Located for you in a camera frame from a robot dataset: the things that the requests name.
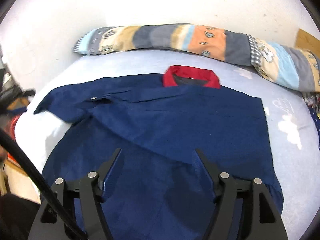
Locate navy jacket with red collar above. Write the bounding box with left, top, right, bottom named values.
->
left=35, top=66, right=284, bottom=239

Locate light blue cloud blanket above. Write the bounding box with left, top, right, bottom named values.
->
left=15, top=50, right=319, bottom=239

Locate dark patterned cloth pile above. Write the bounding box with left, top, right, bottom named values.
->
left=302, top=92, right=320, bottom=145

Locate colourful patchwork quilt roll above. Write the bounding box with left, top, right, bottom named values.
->
left=73, top=24, right=319, bottom=93

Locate brown wooden board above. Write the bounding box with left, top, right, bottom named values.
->
left=295, top=29, right=320, bottom=57

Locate black cable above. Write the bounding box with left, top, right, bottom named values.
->
left=0, top=128, right=89, bottom=240

